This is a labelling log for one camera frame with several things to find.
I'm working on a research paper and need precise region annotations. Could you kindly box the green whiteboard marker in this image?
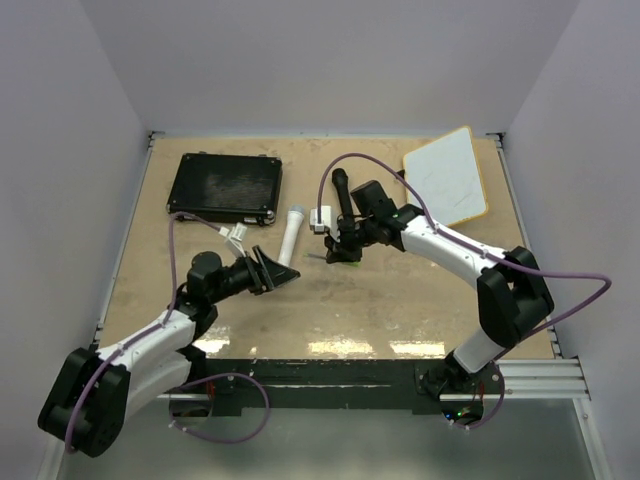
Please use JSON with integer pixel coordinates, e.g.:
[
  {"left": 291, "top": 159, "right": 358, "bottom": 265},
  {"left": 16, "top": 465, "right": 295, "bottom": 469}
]
[{"left": 303, "top": 253, "right": 360, "bottom": 267}]

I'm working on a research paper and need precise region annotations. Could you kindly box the black case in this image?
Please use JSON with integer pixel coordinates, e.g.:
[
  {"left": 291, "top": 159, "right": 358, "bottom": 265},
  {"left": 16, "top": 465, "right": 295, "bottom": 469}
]
[{"left": 166, "top": 152, "right": 283, "bottom": 227}]

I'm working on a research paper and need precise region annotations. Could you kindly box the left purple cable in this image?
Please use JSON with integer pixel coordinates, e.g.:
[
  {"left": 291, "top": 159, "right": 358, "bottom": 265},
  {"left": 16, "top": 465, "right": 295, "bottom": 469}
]
[{"left": 63, "top": 212, "right": 272, "bottom": 454}]

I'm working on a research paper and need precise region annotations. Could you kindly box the aluminium table frame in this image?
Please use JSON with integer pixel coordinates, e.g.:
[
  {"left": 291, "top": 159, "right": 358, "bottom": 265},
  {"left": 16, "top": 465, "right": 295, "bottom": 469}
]
[{"left": 39, "top": 130, "right": 616, "bottom": 480}]

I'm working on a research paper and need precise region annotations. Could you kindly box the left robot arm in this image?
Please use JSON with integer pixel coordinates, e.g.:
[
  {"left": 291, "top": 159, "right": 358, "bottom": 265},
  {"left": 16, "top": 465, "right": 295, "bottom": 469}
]
[{"left": 37, "top": 247, "right": 300, "bottom": 458}]

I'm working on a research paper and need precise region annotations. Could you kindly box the white microphone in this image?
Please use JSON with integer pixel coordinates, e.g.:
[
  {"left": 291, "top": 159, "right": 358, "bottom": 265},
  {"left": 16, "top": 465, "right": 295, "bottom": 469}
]
[{"left": 278, "top": 205, "right": 305, "bottom": 266}]

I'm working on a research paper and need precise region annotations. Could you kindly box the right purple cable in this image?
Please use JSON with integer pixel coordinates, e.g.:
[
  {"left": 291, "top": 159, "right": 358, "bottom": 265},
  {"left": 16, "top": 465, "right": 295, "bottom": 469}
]
[{"left": 317, "top": 152, "right": 613, "bottom": 431}]

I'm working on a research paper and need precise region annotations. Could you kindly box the purple cable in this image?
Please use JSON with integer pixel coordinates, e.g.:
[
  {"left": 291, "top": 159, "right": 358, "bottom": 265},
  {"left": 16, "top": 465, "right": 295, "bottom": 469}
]
[
  {"left": 63, "top": 212, "right": 272, "bottom": 454},
  {"left": 317, "top": 152, "right": 613, "bottom": 431}
]

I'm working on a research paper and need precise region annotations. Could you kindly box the black microphone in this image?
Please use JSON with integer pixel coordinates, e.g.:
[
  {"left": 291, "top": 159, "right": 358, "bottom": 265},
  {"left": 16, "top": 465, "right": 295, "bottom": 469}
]
[{"left": 331, "top": 168, "right": 354, "bottom": 217}]

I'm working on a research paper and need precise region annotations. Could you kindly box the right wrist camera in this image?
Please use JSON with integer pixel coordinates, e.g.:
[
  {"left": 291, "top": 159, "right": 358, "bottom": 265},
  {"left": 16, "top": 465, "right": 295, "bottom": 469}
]
[{"left": 309, "top": 205, "right": 333, "bottom": 235}]

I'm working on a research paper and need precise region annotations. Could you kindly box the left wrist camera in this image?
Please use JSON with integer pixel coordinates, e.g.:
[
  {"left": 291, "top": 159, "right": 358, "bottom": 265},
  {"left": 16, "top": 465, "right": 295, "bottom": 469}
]
[{"left": 218, "top": 223, "right": 247, "bottom": 258}]

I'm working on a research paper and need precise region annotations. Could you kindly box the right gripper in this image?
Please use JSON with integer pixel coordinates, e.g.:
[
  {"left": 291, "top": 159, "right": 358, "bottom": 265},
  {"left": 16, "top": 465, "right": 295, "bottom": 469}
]
[{"left": 325, "top": 217, "right": 378, "bottom": 263}]

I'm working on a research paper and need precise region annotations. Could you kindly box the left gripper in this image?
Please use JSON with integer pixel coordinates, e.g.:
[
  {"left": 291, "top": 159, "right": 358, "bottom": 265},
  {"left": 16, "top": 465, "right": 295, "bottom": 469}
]
[{"left": 209, "top": 245, "right": 298, "bottom": 304}]

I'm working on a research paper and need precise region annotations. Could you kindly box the yellow framed whiteboard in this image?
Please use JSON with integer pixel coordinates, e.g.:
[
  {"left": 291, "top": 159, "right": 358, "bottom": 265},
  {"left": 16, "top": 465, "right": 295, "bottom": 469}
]
[{"left": 403, "top": 126, "right": 489, "bottom": 227}]

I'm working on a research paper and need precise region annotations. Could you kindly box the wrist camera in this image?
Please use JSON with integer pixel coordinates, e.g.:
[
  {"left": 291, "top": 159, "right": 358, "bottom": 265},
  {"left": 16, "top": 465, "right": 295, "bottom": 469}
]
[
  {"left": 309, "top": 205, "right": 333, "bottom": 235},
  {"left": 218, "top": 223, "right": 247, "bottom": 258}
]

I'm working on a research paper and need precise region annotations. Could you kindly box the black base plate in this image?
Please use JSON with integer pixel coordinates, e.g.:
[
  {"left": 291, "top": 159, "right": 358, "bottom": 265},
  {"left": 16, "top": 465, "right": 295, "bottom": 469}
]
[{"left": 167, "top": 359, "right": 505, "bottom": 423}]

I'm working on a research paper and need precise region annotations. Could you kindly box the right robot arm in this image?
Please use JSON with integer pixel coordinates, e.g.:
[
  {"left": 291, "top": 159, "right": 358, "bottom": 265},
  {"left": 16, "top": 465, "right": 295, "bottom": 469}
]
[{"left": 310, "top": 179, "right": 554, "bottom": 399}]

